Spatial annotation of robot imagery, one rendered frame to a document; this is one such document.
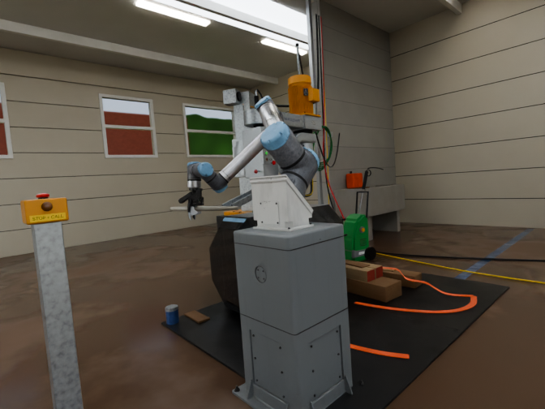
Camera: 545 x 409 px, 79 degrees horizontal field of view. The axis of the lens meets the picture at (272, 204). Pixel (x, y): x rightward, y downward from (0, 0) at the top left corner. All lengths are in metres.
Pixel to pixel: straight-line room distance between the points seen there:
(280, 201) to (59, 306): 0.94
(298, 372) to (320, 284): 0.38
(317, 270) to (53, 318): 1.02
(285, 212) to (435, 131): 6.07
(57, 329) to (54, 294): 0.12
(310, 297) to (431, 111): 6.27
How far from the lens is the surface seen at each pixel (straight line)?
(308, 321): 1.57
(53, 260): 1.37
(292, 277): 1.44
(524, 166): 6.98
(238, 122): 3.71
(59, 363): 1.47
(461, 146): 7.22
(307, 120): 3.36
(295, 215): 1.56
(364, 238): 4.37
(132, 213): 8.68
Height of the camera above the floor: 1.08
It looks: 4 degrees down
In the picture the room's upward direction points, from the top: 4 degrees counter-clockwise
